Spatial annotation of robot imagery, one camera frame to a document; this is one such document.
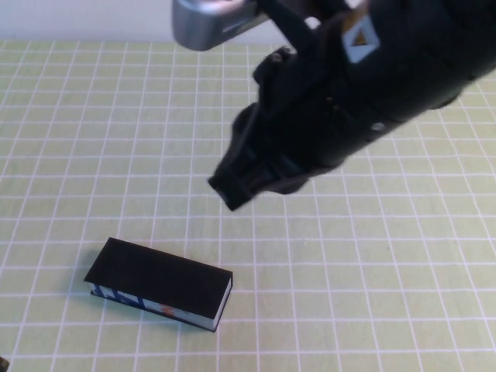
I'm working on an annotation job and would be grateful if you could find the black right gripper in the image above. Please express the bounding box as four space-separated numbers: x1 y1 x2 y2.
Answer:
208 6 384 212

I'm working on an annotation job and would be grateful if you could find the black glasses case blue print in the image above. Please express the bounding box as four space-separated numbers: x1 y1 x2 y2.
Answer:
84 236 234 333

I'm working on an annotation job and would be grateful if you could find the green white-grid tablecloth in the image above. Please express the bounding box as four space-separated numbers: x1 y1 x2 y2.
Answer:
0 38 496 372

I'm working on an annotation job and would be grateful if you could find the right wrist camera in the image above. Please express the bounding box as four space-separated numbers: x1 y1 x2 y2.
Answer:
172 0 269 51

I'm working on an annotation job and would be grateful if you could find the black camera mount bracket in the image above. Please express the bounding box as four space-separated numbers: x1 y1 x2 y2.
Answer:
255 0 323 44

